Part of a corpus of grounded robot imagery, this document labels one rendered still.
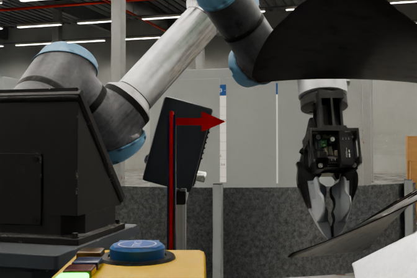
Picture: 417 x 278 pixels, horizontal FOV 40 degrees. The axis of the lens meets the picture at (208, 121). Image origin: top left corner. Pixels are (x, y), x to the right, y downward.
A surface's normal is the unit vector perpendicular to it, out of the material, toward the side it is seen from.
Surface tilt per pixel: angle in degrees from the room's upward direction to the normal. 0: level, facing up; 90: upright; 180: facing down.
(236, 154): 90
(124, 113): 85
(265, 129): 90
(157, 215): 90
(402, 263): 55
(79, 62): 67
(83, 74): 73
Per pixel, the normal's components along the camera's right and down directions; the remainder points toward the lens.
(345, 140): 0.01, -0.33
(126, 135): 0.70, 0.04
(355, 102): -0.29, -0.04
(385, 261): -0.66, -0.58
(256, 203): 0.05, -0.04
